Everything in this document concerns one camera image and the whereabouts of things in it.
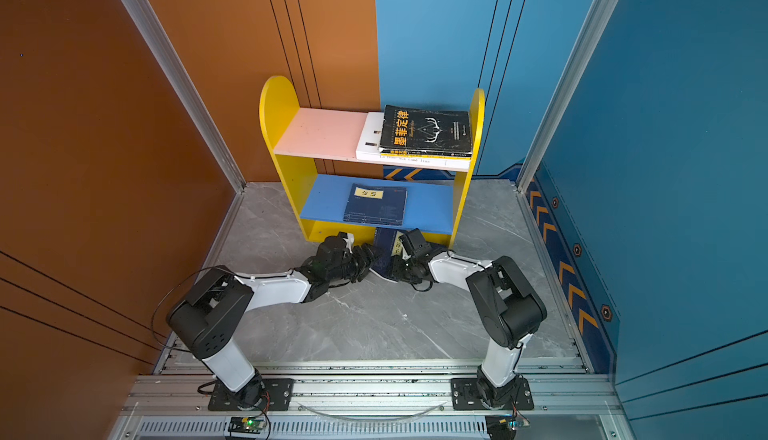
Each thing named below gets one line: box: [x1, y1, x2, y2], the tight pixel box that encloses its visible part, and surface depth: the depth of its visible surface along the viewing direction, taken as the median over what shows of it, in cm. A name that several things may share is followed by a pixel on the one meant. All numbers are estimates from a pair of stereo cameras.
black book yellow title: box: [379, 105, 472, 153], surface depth 70 cm
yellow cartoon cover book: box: [379, 148, 472, 157], surface depth 67 cm
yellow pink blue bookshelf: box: [260, 75, 486, 248], surface depth 87 cm
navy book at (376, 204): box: [343, 183, 407, 226], surface depth 95 cm
